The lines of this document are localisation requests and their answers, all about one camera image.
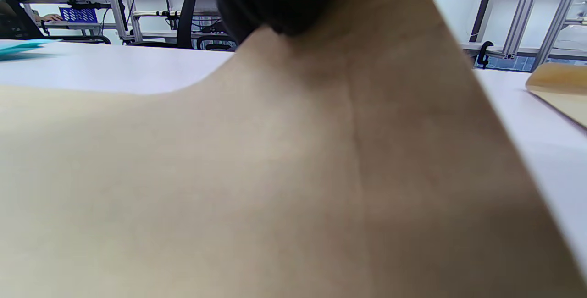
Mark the brown A4 envelope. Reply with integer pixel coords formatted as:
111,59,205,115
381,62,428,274
0,0,587,298
525,62,587,130

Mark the blue paper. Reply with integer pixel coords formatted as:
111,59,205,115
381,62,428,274
0,38,62,60

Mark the white desk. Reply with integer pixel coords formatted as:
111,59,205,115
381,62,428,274
122,30,202,44

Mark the blue plastic basket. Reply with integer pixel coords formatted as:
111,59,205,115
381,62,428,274
59,0,99,23

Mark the black clamp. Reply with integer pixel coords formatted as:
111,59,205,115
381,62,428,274
476,40,495,69

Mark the black chair with loop handle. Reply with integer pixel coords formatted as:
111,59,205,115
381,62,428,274
176,0,239,52

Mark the aluminium frame post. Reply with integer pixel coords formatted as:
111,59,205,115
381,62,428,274
502,0,547,60
532,0,587,72
102,0,130,42
121,0,144,43

